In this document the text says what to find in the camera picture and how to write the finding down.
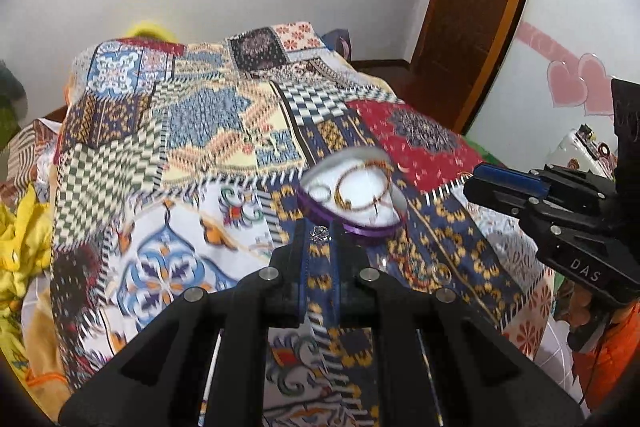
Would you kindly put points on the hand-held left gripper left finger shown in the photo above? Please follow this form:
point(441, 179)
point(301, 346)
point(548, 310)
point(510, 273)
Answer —
point(301, 257)

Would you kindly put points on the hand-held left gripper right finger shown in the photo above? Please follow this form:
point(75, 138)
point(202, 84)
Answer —
point(336, 267)

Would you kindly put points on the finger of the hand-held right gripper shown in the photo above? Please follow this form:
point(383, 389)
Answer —
point(500, 199)
point(510, 179)

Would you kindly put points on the purple heart-shaped jewelry box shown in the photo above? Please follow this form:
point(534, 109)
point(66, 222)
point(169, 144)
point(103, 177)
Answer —
point(350, 219)

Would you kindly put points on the white suitcase with stickers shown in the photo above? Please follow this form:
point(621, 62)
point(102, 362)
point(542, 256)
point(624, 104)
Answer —
point(582, 149)

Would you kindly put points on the patchwork printed blanket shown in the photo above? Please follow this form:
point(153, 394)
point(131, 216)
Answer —
point(200, 147)

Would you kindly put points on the brown wooden door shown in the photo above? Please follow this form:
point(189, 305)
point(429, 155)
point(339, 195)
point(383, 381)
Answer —
point(475, 7)

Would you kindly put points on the orange clothing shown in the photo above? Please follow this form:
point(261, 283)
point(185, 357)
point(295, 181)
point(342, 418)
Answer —
point(607, 357)

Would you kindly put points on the blue purple bag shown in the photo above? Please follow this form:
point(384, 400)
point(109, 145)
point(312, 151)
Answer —
point(340, 41)

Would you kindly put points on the yellow pillow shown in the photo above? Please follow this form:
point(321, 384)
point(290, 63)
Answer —
point(150, 31)

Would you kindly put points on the yellow cloth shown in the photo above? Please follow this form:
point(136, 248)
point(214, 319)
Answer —
point(22, 257)

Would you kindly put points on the green plush thing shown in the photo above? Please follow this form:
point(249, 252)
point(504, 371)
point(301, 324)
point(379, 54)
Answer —
point(11, 99)

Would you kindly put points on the pink heart wall sticker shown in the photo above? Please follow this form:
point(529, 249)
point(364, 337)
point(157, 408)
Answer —
point(575, 72)

